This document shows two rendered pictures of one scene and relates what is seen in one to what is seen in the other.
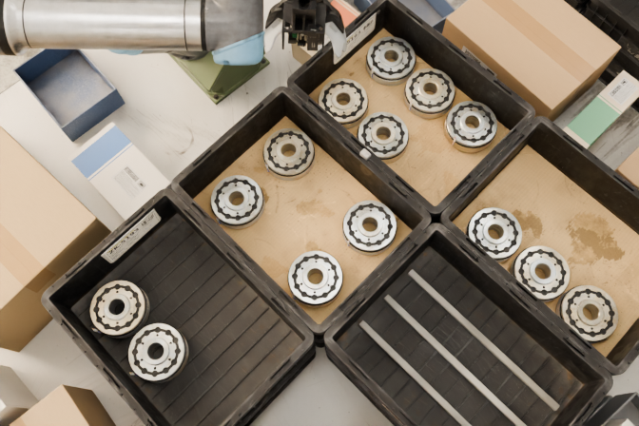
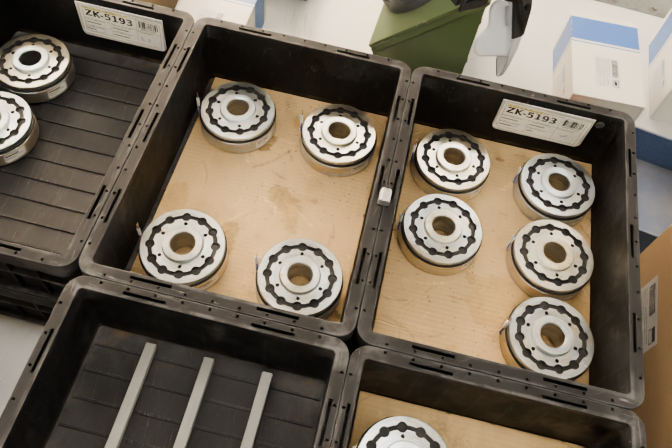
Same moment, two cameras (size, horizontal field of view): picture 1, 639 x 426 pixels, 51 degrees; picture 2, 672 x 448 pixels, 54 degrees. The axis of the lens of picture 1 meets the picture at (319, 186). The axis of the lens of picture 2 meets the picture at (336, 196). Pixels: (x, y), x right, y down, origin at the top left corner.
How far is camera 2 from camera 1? 0.64 m
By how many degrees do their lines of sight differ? 23
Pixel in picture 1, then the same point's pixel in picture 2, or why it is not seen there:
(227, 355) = (28, 206)
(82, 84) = not seen: outside the picture
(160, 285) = (87, 96)
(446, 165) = (463, 342)
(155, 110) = (317, 28)
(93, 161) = not seen: outside the picture
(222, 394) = not seen: outside the picture
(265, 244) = (202, 176)
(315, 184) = (319, 191)
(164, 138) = not seen: hidden behind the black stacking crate
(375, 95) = (493, 199)
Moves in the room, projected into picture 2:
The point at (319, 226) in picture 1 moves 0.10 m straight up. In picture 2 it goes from (265, 225) to (265, 182)
